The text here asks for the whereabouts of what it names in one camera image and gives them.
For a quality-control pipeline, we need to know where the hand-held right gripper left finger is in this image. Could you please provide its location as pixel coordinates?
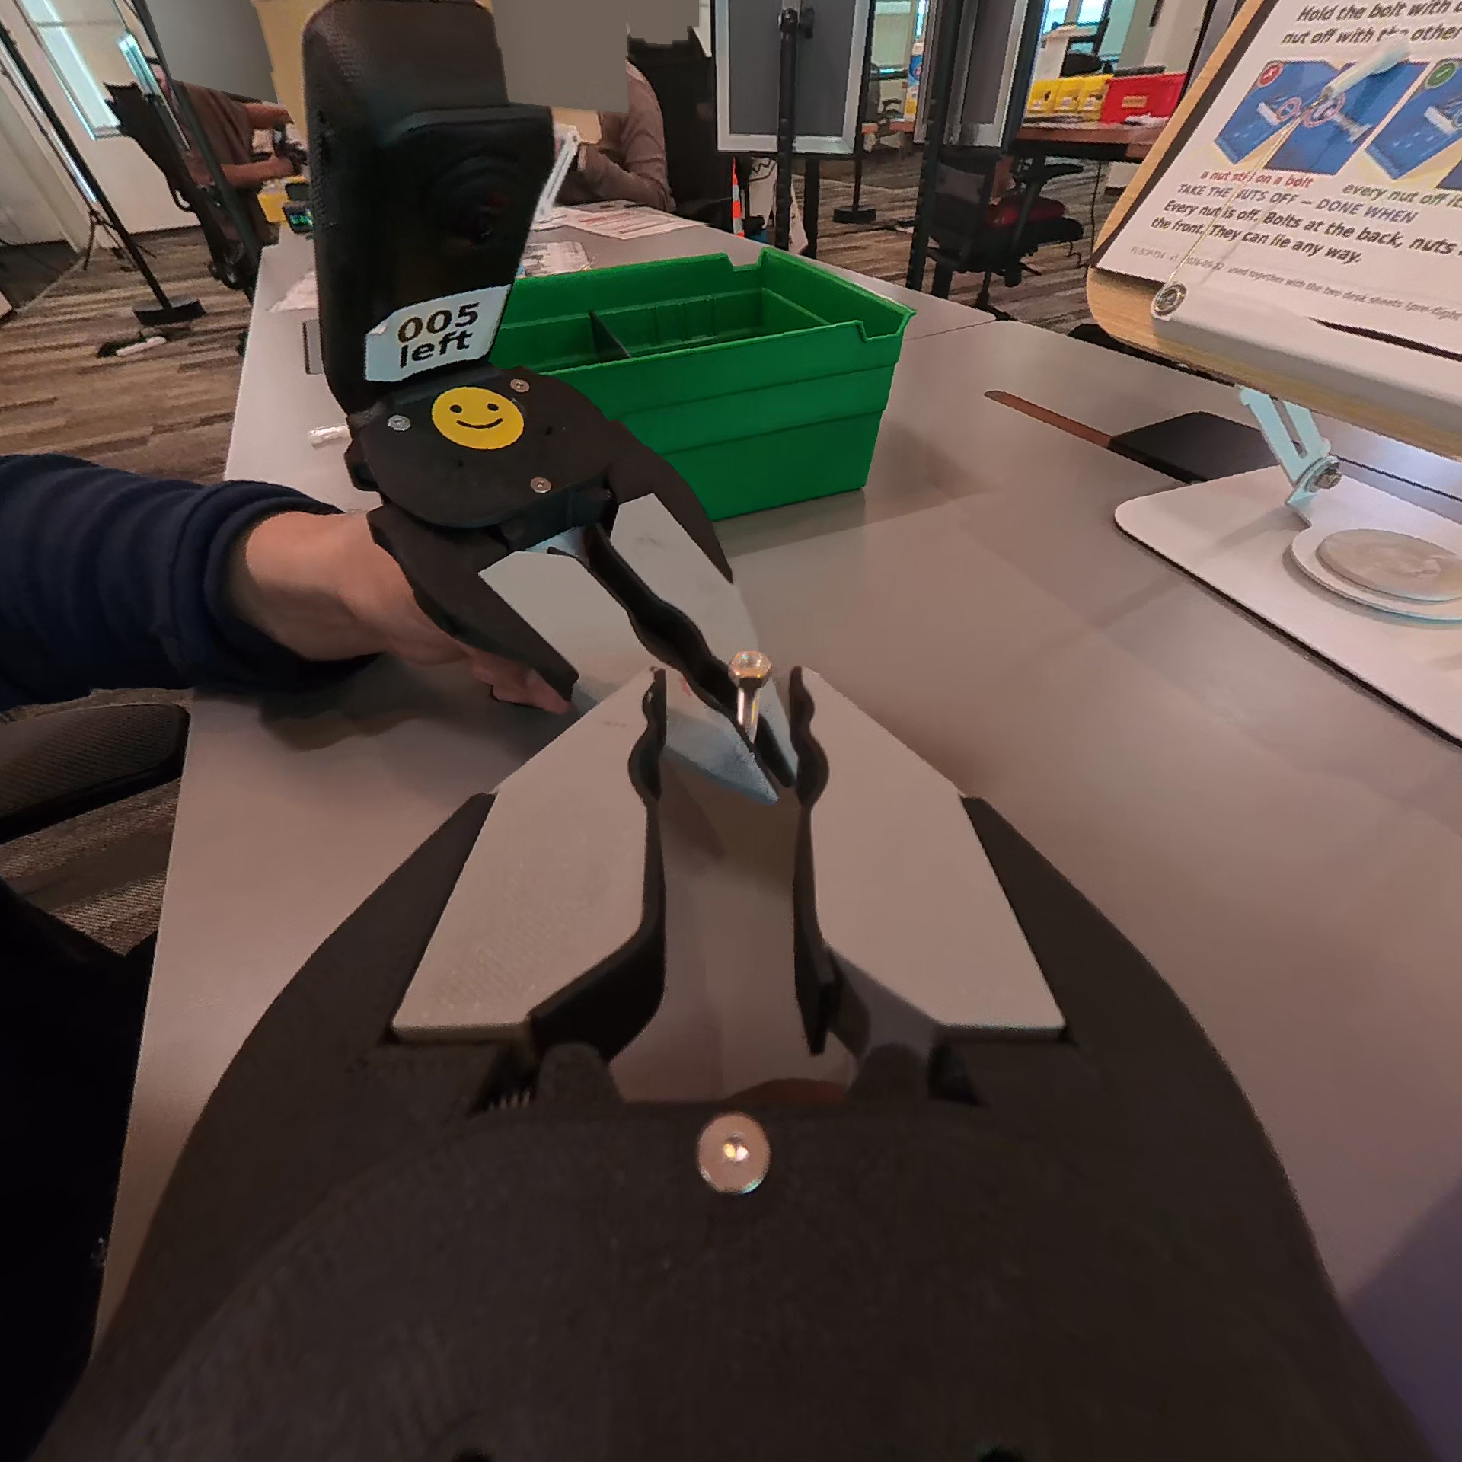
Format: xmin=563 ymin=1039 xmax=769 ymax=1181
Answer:
xmin=389 ymin=668 xmax=670 ymax=1067

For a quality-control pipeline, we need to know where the black light stand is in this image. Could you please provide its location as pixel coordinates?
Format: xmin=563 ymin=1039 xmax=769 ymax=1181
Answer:
xmin=0 ymin=17 xmax=207 ymax=329

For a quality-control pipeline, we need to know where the person's left hand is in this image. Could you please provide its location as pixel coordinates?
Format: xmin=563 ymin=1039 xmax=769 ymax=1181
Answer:
xmin=228 ymin=508 xmax=575 ymax=718

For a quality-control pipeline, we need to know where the clear acrylic stand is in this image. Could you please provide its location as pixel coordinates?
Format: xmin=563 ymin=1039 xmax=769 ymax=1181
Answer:
xmin=536 ymin=125 xmax=584 ymax=224

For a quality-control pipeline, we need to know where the silver hex bolt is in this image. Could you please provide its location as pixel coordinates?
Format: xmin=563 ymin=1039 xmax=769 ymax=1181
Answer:
xmin=727 ymin=649 xmax=773 ymax=745

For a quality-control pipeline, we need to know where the red plastic bin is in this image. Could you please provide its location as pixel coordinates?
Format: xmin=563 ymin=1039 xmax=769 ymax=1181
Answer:
xmin=1099 ymin=71 xmax=1189 ymax=124

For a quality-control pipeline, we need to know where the grey panel on stand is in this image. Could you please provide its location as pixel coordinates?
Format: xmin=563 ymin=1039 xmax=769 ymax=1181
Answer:
xmin=712 ymin=0 xmax=875 ymax=253
xmin=913 ymin=0 xmax=1035 ymax=288

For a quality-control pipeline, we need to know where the black flat device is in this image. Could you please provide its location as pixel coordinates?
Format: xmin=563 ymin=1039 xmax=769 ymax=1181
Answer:
xmin=1113 ymin=413 xmax=1294 ymax=485

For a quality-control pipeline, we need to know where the person's left forearm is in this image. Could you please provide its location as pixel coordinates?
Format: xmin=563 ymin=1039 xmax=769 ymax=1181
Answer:
xmin=0 ymin=453 xmax=344 ymax=710

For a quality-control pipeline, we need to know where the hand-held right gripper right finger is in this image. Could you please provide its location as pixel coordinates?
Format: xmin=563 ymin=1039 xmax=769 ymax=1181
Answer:
xmin=787 ymin=668 xmax=1072 ymax=1059

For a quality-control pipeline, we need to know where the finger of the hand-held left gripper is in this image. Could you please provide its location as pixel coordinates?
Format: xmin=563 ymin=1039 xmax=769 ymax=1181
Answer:
xmin=584 ymin=491 xmax=801 ymax=792
xmin=476 ymin=531 xmax=784 ymax=808

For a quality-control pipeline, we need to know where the printed instruction sheet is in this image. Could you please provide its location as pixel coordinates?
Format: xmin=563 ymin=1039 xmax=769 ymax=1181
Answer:
xmin=1093 ymin=0 xmax=1462 ymax=334

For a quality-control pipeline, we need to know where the white tilting document stand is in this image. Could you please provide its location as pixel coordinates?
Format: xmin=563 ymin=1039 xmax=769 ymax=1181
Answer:
xmin=1084 ymin=0 xmax=1462 ymax=745

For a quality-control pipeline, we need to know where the green plastic bin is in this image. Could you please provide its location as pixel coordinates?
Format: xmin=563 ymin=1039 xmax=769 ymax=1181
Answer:
xmin=490 ymin=246 xmax=918 ymax=524

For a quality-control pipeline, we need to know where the black chair armrest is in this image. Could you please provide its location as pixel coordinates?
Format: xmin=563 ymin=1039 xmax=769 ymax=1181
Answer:
xmin=0 ymin=703 xmax=191 ymax=846

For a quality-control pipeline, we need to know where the text printed paper sheet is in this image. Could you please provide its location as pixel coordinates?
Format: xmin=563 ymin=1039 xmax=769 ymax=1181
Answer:
xmin=557 ymin=200 xmax=712 ymax=244

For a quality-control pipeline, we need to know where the black office chair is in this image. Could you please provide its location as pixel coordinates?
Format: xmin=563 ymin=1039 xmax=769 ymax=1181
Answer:
xmin=930 ymin=148 xmax=1087 ymax=293

